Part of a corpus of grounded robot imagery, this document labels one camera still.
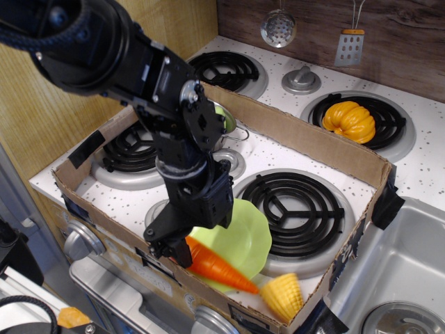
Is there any small steel pot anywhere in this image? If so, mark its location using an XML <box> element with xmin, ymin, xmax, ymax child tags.
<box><xmin>213</xmin><ymin>102</ymin><xmax>250</xmax><ymax>152</ymax></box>

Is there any back right black burner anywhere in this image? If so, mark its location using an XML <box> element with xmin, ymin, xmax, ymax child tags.
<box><xmin>310</xmin><ymin>93</ymin><xmax>407</xmax><ymax>150</ymax></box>

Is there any silver oven knob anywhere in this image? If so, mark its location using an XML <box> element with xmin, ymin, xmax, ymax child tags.
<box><xmin>191</xmin><ymin>305</ymin><xmax>239</xmax><ymax>334</ymax></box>
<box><xmin>63</xmin><ymin>220</ymin><xmax>106</xmax><ymax>261</ymax></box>

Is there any silver oven door handle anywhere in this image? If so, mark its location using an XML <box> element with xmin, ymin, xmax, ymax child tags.
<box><xmin>70</xmin><ymin>257</ymin><xmax>193</xmax><ymax>333</ymax></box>

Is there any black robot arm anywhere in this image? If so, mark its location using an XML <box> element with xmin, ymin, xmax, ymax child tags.
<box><xmin>1</xmin><ymin>1</ymin><xmax>233</xmax><ymax>267</ymax></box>

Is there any silver back stove knob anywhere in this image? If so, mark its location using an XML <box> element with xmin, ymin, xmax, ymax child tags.
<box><xmin>282</xmin><ymin>65</ymin><xmax>321</xmax><ymax>95</ymax></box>

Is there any green toy broccoli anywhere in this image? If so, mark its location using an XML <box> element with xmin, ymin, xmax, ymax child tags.
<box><xmin>214</xmin><ymin>106</ymin><xmax>227</xmax><ymax>134</ymax></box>

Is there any front left black burner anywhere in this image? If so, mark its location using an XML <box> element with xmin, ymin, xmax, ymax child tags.
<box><xmin>102</xmin><ymin>122</ymin><xmax>156</xmax><ymax>173</ymax></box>

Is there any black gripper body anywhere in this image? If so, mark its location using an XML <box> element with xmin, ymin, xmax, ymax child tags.
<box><xmin>143</xmin><ymin>161</ymin><xmax>234</xmax><ymax>243</ymax></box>

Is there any front right black burner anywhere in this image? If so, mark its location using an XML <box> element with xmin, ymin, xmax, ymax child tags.
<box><xmin>237</xmin><ymin>171</ymin><xmax>346</xmax><ymax>258</ymax></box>

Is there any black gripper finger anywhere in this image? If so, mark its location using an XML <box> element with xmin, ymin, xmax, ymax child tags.
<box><xmin>149</xmin><ymin>241</ymin><xmax>170</xmax><ymax>259</ymax></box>
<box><xmin>169</xmin><ymin>238</ymin><xmax>193</xmax><ymax>268</ymax></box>

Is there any hanging metal spatula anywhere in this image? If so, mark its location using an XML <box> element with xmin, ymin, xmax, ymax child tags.
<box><xmin>334</xmin><ymin>0</ymin><xmax>366</xmax><ymax>67</ymax></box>

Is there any black burner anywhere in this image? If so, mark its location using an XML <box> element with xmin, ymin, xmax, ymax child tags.
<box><xmin>102</xmin><ymin>122</ymin><xmax>156</xmax><ymax>173</ymax></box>
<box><xmin>310</xmin><ymin>93</ymin><xmax>407</xmax><ymax>150</ymax></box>
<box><xmin>237</xmin><ymin>171</ymin><xmax>346</xmax><ymax>258</ymax></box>
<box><xmin>188</xmin><ymin>51</ymin><xmax>260</xmax><ymax>92</ymax></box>

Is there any orange object bottom left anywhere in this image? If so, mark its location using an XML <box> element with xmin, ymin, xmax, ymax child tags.
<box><xmin>57</xmin><ymin>307</ymin><xmax>90</xmax><ymax>329</ymax></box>

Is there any back left black burner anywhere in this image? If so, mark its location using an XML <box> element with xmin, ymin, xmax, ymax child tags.
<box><xmin>188</xmin><ymin>51</ymin><xmax>260</xmax><ymax>92</ymax></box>

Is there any black cable bottom left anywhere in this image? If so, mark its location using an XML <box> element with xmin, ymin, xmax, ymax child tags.
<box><xmin>0</xmin><ymin>295</ymin><xmax>60</xmax><ymax>334</ymax></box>

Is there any orange toy pumpkin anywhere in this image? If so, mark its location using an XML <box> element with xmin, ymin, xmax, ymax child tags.
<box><xmin>322</xmin><ymin>101</ymin><xmax>376</xmax><ymax>144</ymax></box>

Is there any silver stove knob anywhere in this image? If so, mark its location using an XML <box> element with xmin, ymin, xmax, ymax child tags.
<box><xmin>145</xmin><ymin>199</ymin><xmax>169</xmax><ymax>228</ymax></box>
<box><xmin>213</xmin><ymin>148</ymin><xmax>246</xmax><ymax>180</ymax></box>
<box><xmin>282</xmin><ymin>65</ymin><xmax>321</xmax><ymax>95</ymax></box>

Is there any metal sink basin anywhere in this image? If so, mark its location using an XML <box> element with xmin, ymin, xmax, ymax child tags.
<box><xmin>327</xmin><ymin>198</ymin><xmax>444</xmax><ymax>333</ymax></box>

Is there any light green plastic plate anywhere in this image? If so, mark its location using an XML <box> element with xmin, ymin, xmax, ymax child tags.
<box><xmin>188</xmin><ymin>199</ymin><xmax>272</xmax><ymax>292</ymax></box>

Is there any yellow toy corn cob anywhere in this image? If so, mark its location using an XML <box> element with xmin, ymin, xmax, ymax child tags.
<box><xmin>259</xmin><ymin>273</ymin><xmax>305</xmax><ymax>323</ymax></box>

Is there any silver left oven knob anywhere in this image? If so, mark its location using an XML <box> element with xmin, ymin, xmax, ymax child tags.
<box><xmin>63</xmin><ymin>220</ymin><xmax>106</xmax><ymax>261</ymax></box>

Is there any silver right oven knob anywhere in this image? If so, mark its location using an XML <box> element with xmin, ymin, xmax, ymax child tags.
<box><xmin>191</xmin><ymin>305</ymin><xmax>239</xmax><ymax>334</ymax></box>

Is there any silver centre stove knob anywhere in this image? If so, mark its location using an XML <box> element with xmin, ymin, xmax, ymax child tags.
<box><xmin>213</xmin><ymin>148</ymin><xmax>246</xmax><ymax>180</ymax></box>

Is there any cardboard fence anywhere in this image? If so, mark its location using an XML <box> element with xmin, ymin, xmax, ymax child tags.
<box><xmin>53</xmin><ymin>85</ymin><xmax>394</xmax><ymax>333</ymax></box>

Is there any silver front stove knob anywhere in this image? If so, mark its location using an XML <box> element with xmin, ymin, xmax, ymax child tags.
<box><xmin>145</xmin><ymin>199</ymin><xmax>169</xmax><ymax>228</ymax></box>

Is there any orange toy carrot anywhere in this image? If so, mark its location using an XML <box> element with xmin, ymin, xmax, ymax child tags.
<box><xmin>186</xmin><ymin>237</ymin><xmax>259</xmax><ymax>294</ymax></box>

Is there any hanging metal strainer ladle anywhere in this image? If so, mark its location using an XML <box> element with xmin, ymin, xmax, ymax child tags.
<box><xmin>260</xmin><ymin>1</ymin><xmax>297</xmax><ymax>49</ymax></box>

